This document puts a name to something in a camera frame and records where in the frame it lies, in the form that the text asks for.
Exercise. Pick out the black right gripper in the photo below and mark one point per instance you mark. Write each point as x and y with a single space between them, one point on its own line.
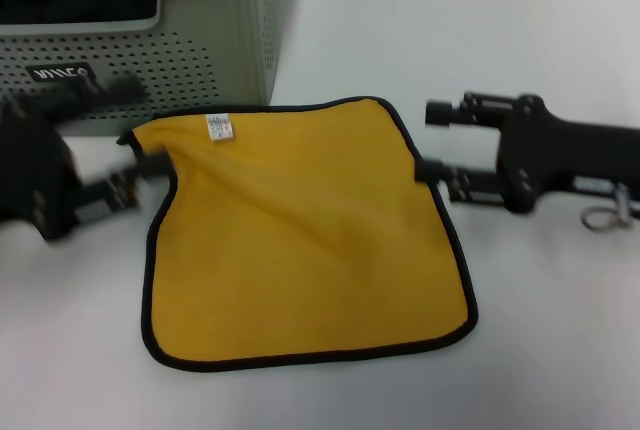
560 150

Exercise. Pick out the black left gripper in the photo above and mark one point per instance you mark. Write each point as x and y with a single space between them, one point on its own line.
35 170

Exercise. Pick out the yellow grey black-edged towel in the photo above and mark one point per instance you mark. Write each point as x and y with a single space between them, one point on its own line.
300 250

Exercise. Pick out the grey perforated storage box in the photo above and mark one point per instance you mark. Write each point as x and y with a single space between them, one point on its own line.
200 50

